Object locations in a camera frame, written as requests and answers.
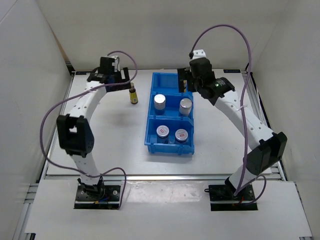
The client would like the brown dropper bottle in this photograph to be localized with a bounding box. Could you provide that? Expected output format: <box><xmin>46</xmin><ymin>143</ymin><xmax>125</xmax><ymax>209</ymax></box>
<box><xmin>180</xmin><ymin>80</ymin><xmax>188</xmax><ymax>93</ymax></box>
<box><xmin>129</xmin><ymin>82</ymin><xmax>139</xmax><ymax>105</ymax></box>

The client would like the silver-cap white jar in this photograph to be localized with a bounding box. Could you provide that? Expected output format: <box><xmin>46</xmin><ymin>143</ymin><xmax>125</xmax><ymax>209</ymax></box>
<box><xmin>153</xmin><ymin>94</ymin><xmax>166</xmax><ymax>115</ymax></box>
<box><xmin>179</xmin><ymin>98</ymin><xmax>193</xmax><ymax>117</ymax></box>

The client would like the red-label dark jar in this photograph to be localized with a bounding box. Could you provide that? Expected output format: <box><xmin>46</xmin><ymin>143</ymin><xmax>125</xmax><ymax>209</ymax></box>
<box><xmin>156</xmin><ymin>125</ymin><xmax>170</xmax><ymax>144</ymax></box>
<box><xmin>174</xmin><ymin>128</ymin><xmax>189</xmax><ymax>144</ymax></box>

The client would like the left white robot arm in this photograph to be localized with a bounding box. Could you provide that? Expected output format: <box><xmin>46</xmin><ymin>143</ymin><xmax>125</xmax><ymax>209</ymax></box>
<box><xmin>56</xmin><ymin>55</ymin><xmax>131</xmax><ymax>200</ymax></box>

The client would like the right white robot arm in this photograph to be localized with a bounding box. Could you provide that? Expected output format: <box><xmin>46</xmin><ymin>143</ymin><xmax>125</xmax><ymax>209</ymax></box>
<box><xmin>177</xmin><ymin>57</ymin><xmax>288</xmax><ymax>200</ymax></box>

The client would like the right blue corner label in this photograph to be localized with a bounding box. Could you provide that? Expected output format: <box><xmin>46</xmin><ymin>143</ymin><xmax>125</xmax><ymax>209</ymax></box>
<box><xmin>223</xmin><ymin>69</ymin><xmax>241</xmax><ymax>74</ymax></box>

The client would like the blue corner label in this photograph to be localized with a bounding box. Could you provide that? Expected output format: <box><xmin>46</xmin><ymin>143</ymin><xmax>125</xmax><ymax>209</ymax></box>
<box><xmin>223</xmin><ymin>69</ymin><xmax>241</xmax><ymax>74</ymax></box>
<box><xmin>75</xmin><ymin>71</ymin><xmax>92</xmax><ymax>75</ymax></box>

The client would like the left blue corner label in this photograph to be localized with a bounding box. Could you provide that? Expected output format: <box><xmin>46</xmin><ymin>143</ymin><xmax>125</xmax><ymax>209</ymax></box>
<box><xmin>75</xmin><ymin>71</ymin><xmax>92</xmax><ymax>75</ymax></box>

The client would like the blue three-compartment plastic bin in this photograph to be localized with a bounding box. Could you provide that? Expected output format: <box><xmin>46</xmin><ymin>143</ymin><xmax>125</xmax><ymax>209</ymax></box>
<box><xmin>144</xmin><ymin>72</ymin><xmax>195</xmax><ymax>156</ymax></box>

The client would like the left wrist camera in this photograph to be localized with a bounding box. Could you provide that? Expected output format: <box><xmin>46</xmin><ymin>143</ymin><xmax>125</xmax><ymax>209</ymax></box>
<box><xmin>111</xmin><ymin>55</ymin><xmax>121</xmax><ymax>72</ymax></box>

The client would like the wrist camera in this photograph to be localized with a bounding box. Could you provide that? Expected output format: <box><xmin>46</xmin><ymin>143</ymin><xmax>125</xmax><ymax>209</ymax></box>
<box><xmin>189</xmin><ymin>49</ymin><xmax>207</xmax><ymax>60</ymax></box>
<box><xmin>111</xmin><ymin>55</ymin><xmax>121</xmax><ymax>72</ymax></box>

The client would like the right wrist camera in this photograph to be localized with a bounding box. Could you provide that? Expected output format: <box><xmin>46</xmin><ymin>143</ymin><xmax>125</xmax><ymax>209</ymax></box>
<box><xmin>189</xmin><ymin>49</ymin><xmax>207</xmax><ymax>60</ymax></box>

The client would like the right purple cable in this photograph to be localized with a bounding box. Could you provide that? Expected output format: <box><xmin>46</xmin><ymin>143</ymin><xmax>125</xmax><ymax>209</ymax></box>
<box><xmin>188</xmin><ymin>24</ymin><xmax>267</xmax><ymax>205</ymax></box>

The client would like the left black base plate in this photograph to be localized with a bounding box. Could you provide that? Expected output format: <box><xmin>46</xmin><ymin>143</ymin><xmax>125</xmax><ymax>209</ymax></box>
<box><xmin>73</xmin><ymin>184</ymin><xmax>122</xmax><ymax>210</ymax></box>

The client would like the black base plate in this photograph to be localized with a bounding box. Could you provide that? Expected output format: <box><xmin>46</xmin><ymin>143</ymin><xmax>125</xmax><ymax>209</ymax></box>
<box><xmin>73</xmin><ymin>184</ymin><xmax>122</xmax><ymax>210</ymax></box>
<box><xmin>204</xmin><ymin>184</ymin><xmax>258</xmax><ymax>212</ymax></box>

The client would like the aluminium front rail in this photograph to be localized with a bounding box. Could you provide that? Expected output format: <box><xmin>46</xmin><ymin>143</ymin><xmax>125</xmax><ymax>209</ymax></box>
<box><xmin>44</xmin><ymin>172</ymin><xmax>281</xmax><ymax>181</ymax></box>

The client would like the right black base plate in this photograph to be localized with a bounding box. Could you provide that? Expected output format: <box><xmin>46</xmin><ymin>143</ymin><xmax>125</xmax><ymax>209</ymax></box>
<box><xmin>204</xmin><ymin>184</ymin><xmax>258</xmax><ymax>212</ymax></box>

